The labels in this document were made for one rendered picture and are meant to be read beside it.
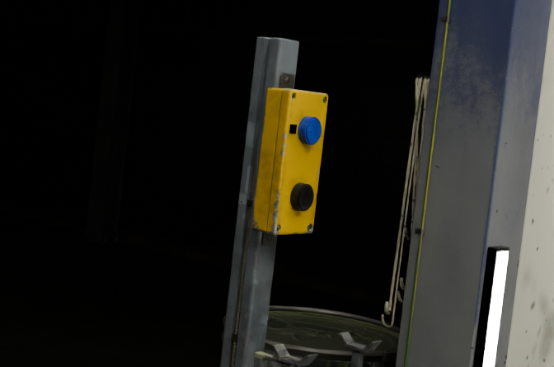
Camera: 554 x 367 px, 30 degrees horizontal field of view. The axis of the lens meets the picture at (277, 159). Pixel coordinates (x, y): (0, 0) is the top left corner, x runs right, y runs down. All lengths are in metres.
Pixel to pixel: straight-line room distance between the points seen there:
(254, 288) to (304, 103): 0.35
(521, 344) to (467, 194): 0.42
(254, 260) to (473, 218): 0.54
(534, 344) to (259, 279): 0.85
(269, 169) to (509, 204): 0.65
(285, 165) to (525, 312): 0.83
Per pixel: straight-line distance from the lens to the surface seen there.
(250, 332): 1.92
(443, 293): 2.25
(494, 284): 2.21
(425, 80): 2.33
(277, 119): 1.82
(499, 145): 2.19
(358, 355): 1.93
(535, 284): 2.47
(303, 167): 1.86
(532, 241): 2.41
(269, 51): 1.90
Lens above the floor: 1.52
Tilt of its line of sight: 3 degrees down
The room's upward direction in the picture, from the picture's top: 6 degrees clockwise
